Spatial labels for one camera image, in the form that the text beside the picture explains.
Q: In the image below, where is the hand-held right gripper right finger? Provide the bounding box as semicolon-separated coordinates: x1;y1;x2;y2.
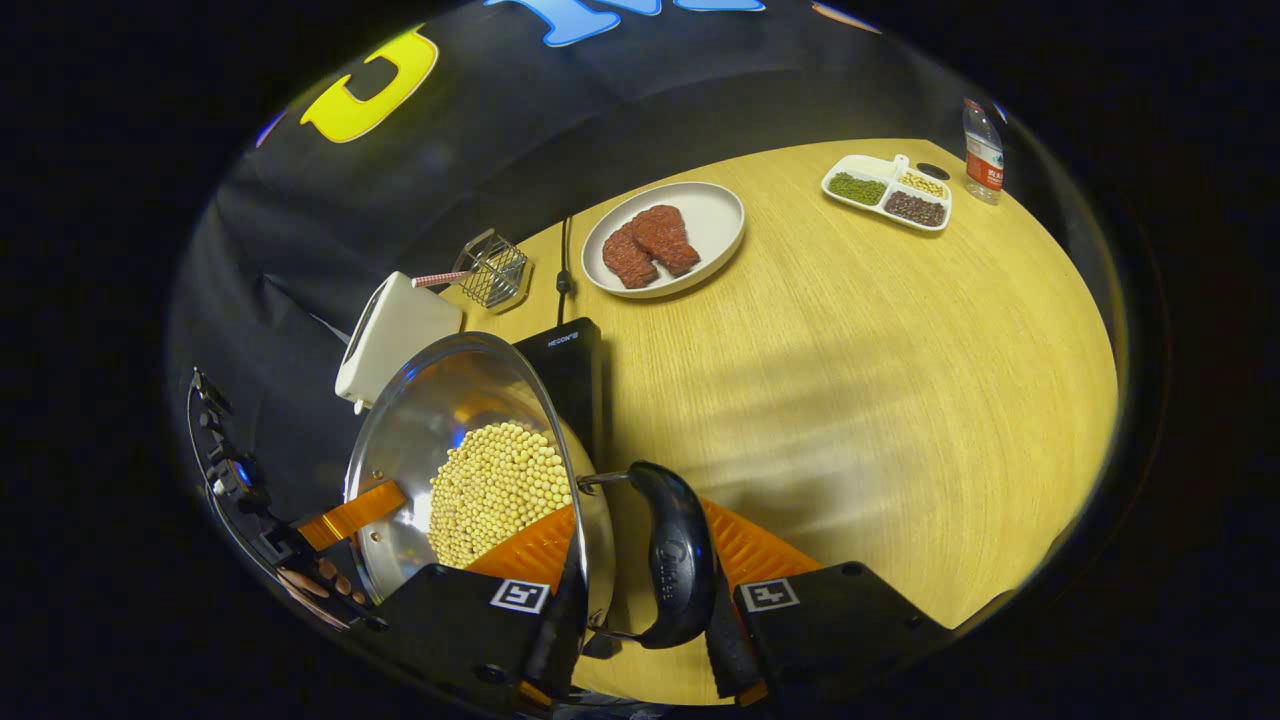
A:
700;497;956;701

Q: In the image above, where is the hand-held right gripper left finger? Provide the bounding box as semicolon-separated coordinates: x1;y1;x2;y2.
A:
365;500;591;713

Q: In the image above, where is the stainless steel pot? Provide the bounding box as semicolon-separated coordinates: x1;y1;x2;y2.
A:
343;332;719;651

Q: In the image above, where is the black induction cooktop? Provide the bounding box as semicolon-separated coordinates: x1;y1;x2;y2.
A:
513;317;606;471

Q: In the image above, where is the large pile of soybeans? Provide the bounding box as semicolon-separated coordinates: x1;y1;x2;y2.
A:
428;421;574;569

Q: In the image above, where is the white toaster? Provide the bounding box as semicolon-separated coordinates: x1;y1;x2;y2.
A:
334;271;465;414

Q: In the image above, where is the red meat slice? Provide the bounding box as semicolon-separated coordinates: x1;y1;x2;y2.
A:
602;222;661;291
630;205;701;278

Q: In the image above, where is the pile of dark red beans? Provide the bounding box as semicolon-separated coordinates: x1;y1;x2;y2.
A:
884;190;947;228

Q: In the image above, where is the white round plate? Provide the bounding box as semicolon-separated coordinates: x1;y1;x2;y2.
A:
581;181;747;300

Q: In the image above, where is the pile of green mung beans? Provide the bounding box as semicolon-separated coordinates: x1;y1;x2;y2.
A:
828;172;888;207

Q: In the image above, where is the white divided dish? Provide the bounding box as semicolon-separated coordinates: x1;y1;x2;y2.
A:
821;153;953;233

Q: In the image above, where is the clear plastic water bottle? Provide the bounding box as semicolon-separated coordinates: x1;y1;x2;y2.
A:
962;97;1005;206

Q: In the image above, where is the wire mesh basket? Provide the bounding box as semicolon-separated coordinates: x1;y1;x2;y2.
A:
455;228;529;309

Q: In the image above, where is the black power cable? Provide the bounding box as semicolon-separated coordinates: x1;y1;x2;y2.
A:
556;215;573;326

